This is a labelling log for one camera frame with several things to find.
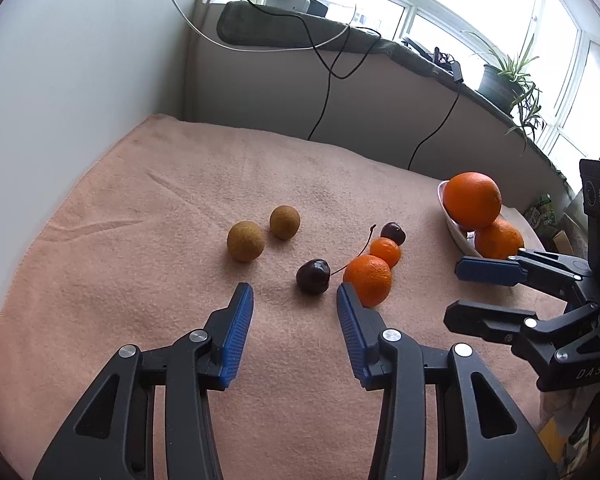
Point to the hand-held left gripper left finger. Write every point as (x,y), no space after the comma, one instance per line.
(237,330)

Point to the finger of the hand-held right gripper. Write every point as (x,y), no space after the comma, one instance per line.
(487,270)
(485,317)

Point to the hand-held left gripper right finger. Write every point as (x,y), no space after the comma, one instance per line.
(355,330)

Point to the large spotted orange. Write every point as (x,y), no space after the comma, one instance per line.
(498,240)

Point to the floral white bowl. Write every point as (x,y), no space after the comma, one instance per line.
(452,232)

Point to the big tangerine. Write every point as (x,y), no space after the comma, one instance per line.
(369,280)

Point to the dark cherry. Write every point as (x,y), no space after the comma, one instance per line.
(393,233)
(313,276)

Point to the large smooth orange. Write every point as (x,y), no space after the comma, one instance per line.
(472,200)

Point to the small tangerine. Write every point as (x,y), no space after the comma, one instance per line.
(385,251)

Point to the brown longan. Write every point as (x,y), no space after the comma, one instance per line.
(246,241)
(285,221)

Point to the green snack bag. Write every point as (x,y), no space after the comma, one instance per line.
(542,212)

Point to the cardboard box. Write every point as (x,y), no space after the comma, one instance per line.
(562,240)

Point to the pink towel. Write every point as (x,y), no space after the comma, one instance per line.
(155,210)

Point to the potted spider plant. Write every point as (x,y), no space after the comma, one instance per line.
(497,85)

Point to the grey windowsill cloth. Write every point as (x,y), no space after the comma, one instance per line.
(260,25)

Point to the black power adapter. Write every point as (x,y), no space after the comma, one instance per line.
(317,7)

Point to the white board panel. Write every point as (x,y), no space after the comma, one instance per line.
(80,35)

